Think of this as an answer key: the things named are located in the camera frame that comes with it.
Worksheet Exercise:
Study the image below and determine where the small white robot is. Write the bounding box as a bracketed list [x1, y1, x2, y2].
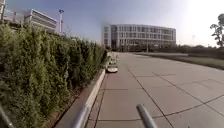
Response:
[106, 64, 119, 74]

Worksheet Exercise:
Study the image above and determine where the grey concrete slab pavement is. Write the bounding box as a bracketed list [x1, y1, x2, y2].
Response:
[84, 51, 224, 128]

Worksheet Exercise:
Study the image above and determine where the large grey curved building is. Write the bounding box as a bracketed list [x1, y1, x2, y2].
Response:
[101, 23, 178, 52]

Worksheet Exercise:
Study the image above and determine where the grey stone kerb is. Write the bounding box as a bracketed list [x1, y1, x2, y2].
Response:
[54, 68, 107, 128]

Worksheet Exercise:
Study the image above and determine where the robot's own part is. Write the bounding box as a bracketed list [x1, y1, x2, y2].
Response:
[70, 103, 91, 128]
[136, 103, 158, 128]

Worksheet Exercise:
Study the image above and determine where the tall pole with blue top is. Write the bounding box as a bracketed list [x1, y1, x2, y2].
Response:
[58, 8, 65, 35]

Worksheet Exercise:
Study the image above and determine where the low dark hedge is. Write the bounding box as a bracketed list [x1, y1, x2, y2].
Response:
[133, 44, 224, 60]

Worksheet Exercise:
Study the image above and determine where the tall green hedge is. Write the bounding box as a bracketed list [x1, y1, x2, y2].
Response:
[0, 22, 109, 128]

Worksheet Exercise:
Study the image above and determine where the white building with balconies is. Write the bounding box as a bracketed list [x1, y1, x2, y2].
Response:
[23, 8, 58, 34]

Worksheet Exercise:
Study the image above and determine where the green grass strip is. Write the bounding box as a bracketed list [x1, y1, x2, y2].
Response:
[146, 53, 224, 71]

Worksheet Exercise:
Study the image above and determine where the tree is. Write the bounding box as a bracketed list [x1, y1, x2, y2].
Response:
[209, 13, 224, 48]

